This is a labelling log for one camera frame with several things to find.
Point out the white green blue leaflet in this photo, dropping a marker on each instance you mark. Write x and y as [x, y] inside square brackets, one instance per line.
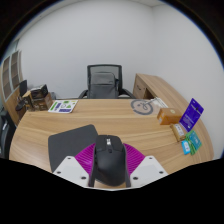
[62, 106]

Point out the small black chair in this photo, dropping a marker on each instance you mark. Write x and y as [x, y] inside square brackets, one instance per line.
[22, 91]

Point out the small blue box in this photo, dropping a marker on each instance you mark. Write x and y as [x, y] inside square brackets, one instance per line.
[185, 147]

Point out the large black office chair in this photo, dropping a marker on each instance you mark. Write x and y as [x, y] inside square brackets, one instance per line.
[5, 133]

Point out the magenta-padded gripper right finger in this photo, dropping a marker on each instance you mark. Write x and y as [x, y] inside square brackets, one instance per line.
[146, 168]

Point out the stack of dark boxes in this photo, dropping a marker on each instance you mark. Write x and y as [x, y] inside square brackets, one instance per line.
[39, 98]

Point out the orange-brown cardboard box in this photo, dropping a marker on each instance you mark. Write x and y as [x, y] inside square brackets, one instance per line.
[169, 116]

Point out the green packet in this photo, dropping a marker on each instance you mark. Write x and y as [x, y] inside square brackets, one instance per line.
[194, 141]

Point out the wooden shelf unit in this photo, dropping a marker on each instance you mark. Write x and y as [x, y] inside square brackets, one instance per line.
[10, 80]

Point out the grey backpack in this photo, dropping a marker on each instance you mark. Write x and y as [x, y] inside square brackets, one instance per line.
[104, 85]

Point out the purple standing card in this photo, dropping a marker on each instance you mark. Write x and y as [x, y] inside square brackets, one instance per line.
[191, 115]

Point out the dark grey computer mouse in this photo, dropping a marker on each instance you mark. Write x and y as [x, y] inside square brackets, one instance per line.
[109, 160]

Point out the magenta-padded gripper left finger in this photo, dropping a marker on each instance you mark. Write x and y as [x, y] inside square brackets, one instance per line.
[71, 168]

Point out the small tan box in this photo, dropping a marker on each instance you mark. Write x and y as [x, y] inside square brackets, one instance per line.
[178, 132]

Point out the dark grey mouse pad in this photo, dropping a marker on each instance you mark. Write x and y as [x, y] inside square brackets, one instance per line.
[68, 143]

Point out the wooden side desk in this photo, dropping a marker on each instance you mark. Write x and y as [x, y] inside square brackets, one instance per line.
[156, 86]

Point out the white paper sheet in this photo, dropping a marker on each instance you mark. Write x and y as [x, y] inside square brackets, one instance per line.
[160, 102]

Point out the grey mesh office chair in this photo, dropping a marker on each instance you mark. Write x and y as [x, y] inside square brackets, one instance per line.
[105, 68]

